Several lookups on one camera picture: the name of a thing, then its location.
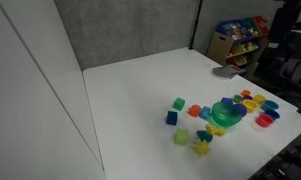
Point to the black metal frame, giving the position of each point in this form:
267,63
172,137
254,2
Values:
286,160

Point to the orange rubber toy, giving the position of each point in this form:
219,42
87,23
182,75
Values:
194,110

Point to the yellow spiky rubber toy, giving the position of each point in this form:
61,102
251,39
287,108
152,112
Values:
201,148

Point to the teal rubber toy animal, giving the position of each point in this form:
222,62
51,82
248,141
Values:
204,135

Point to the small yellow cup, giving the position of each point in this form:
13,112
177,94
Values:
259,99

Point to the black office chair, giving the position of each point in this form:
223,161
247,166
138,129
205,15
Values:
291,66

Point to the green translucent plastic bowl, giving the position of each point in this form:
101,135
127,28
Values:
226,115

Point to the small green cup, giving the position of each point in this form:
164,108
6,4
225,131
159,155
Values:
237,98

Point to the light blue rubber toy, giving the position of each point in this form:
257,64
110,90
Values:
205,112

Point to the dark blue cup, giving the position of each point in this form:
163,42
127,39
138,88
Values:
273,114

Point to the dark blue foam cube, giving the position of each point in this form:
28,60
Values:
171,118

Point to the small orange cup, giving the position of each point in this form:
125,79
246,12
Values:
245,92

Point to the grey flat object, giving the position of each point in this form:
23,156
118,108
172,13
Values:
227,71

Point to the red cup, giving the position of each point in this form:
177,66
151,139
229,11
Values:
264,120

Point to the blue storage bin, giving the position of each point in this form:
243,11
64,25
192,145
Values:
231,29

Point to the green storage bin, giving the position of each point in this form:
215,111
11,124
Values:
250,22

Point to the small purple cup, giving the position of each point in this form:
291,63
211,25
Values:
248,97

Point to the red storage bin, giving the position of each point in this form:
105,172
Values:
261,22

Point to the large yellow cup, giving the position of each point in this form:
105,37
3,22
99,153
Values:
250,105

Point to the yellow rubber toy animal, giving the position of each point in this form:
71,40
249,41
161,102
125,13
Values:
215,130

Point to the teal blue cup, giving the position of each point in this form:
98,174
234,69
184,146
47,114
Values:
269,105

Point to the wooden toy shelf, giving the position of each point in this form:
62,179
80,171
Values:
220,46

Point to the light green foam cube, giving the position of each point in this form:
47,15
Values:
181,137

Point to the black vertical pole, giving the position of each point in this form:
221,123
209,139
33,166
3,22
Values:
196,25

